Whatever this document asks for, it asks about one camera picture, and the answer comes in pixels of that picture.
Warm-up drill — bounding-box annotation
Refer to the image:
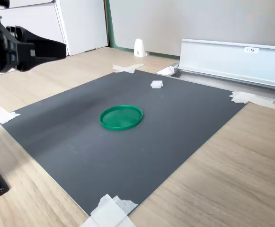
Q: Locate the small white plastic terminal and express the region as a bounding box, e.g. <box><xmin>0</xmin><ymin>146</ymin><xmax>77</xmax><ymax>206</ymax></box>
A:
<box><xmin>150</xmin><ymin>80</ymin><xmax>164</xmax><ymax>89</ymax></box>

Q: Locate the round green lid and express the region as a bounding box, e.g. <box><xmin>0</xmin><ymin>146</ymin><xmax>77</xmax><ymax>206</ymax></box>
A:
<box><xmin>99</xmin><ymin>105</ymin><xmax>144</xmax><ymax>131</ymax></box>

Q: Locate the white cabinet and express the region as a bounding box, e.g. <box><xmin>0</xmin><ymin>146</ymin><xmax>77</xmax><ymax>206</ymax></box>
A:
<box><xmin>0</xmin><ymin>0</ymin><xmax>110</xmax><ymax>79</ymax></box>

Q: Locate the white tape piece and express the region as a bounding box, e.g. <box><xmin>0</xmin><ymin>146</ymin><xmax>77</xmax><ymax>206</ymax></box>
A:
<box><xmin>80</xmin><ymin>193</ymin><xmax>139</xmax><ymax>227</ymax></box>
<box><xmin>0</xmin><ymin>106</ymin><xmax>21</xmax><ymax>130</ymax></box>
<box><xmin>112</xmin><ymin>63</ymin><xmax>145</xmax><ymax>74</ymax></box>
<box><xmin>229</xmin><ymin>91</ymin><xmax>275</xmax><ymax>111</ymax></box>

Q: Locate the green partition trim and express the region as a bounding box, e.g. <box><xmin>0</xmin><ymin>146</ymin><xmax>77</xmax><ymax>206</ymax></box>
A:
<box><xmin>104</xmin><ymin>0</ymin><xmax>181</xmax><ymax>59</ymax></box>

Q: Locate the dark grey mat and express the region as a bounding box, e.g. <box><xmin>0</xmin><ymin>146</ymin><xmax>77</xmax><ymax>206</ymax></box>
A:
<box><xmin>0</xmin><ymin>69</ymin><xmax>250</xmax><ymax>217</ymax></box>

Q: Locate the grey partition panel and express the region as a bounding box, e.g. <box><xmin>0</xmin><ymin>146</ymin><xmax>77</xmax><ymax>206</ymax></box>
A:
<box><xmin>108</xmin><ymin>0</ymin><xmax>275</xmax><ymax>58</ymax></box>

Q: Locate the small white bracket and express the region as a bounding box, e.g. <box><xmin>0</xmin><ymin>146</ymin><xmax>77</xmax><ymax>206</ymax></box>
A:
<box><xmin>133</xmin><ymin>39</ymin><xmax>147</xmax><ymax>58</ymax></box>

